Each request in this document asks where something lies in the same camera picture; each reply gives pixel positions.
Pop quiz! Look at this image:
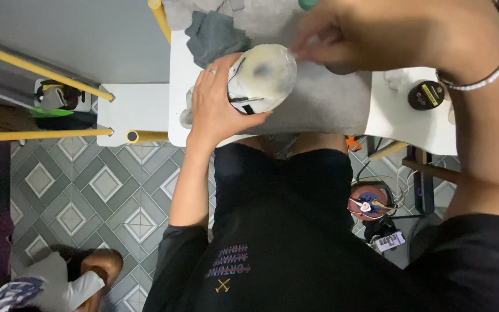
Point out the person's right hand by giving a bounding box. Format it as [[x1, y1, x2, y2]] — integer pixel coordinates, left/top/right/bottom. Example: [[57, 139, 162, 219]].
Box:
[[291, 0, 447, 75]]

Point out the person's left hand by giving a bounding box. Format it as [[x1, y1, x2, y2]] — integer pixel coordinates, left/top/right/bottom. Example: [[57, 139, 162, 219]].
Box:
[[186, 53, 273, 148]]

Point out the white sneaker with translucent sole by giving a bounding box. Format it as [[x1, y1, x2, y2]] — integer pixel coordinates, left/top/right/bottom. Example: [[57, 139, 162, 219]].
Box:
[[180, 44, 298, 130]]

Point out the light grey towel mat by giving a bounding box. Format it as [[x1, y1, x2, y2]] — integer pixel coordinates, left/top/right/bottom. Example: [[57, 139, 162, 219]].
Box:
[[162, 0, 373, 136]]

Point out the clear plastic wrap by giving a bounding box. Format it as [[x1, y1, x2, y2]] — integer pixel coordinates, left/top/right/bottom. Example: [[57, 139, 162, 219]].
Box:
[[383, 68, 407, 90]]

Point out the dark grey cloth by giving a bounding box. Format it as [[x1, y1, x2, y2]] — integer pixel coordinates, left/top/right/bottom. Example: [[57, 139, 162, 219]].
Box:
[[184, 10, 253, 69]]

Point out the orange tool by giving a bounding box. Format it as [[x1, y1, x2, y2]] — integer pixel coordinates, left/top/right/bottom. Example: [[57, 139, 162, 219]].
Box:
[[345, 135, 363, 153]]

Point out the white work table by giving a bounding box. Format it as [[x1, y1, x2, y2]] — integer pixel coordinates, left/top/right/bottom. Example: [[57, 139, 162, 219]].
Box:
[[168, 29, 458, 157]]

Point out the black round tin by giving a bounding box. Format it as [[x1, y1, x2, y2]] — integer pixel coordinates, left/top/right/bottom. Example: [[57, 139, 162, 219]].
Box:
[[407, 80, 446, 112]]

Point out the light wooden stick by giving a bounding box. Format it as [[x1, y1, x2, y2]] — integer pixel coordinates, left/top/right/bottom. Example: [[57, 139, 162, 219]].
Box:
[[368, 141, 409, 162]]

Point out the yellow table leg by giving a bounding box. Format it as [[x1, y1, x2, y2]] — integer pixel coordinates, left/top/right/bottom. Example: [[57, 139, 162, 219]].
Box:
[[147, 0, 172, 44]]

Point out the red round device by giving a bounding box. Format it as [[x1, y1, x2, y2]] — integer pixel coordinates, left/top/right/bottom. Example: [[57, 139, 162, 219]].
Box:
[[347, 182, 396, 222]]

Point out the brown wooden bar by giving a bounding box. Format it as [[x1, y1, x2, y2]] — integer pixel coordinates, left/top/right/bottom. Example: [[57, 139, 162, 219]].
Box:
[[401, 156, 461, 185]]

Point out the black flat bar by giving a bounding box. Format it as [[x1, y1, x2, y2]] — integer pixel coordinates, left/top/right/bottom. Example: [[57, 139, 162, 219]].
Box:
[[413, 146, 436, 216]]

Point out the small white side table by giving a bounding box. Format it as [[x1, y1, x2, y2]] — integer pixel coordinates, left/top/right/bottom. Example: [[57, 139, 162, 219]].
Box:
[[96, 83, 170, 147]]

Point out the short yellow tube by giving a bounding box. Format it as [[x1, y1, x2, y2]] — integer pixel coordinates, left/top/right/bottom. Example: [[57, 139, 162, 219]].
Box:
[[126, 129, 170, 144]]

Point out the person's black shirt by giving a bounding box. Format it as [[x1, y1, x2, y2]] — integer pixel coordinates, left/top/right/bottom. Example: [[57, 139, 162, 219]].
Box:
[[142, 142, 499, 312]]

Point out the black adapter with white label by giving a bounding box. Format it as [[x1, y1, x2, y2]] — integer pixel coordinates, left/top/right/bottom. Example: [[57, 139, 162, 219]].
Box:
[[364, 216, 406, 253]]

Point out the green plastic dustpan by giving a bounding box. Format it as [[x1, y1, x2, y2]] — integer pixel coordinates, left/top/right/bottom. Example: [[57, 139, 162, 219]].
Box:
[[30, 107, 75, 119]]

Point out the long yellow pole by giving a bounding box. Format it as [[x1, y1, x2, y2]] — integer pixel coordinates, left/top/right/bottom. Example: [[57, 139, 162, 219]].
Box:
[[0, 127, 114, 144], [0, 39, 116, 102]]

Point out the black cable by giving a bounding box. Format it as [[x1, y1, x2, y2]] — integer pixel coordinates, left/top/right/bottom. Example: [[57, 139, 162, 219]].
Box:
[[355, 138, 384, 185]]

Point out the white bead bracelet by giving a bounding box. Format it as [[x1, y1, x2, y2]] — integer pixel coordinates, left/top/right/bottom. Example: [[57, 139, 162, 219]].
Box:
[[435, 27, 499, 92]]

